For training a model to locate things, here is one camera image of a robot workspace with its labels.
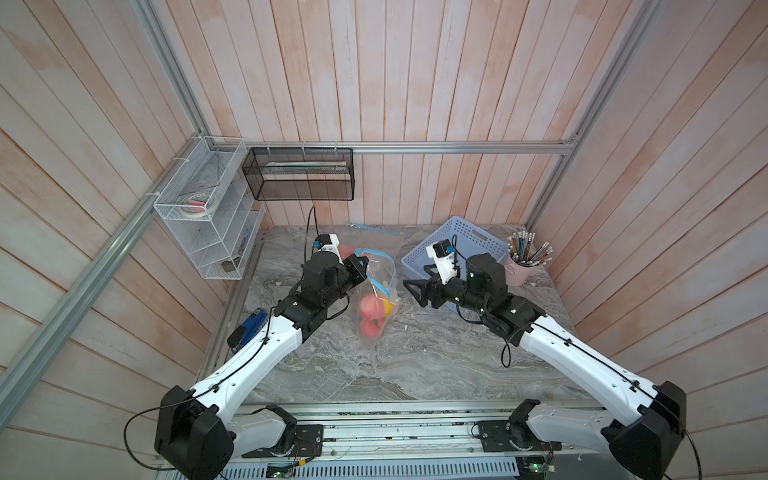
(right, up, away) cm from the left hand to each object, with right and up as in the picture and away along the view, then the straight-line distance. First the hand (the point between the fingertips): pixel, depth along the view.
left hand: (371, 262), depth 76 cm
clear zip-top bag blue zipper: (+3, +6, +43) cm, 43 cm away
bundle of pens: (+50, +5, +24) cm, 56 cm away
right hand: (+11, -3, -3) cm, 11 cm away
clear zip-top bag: (+3, -6, -6) cm, 9 cm away
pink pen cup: (+49, -4, +22) cm, 54 cm away
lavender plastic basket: (+37, +8, +39) cm, 54 cm away
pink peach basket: (0, -12, +4) cm, 13 cm away
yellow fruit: (+5, -13, +9) cm, 17 cm away
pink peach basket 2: (0, -18, +9) cm, 20 cm away
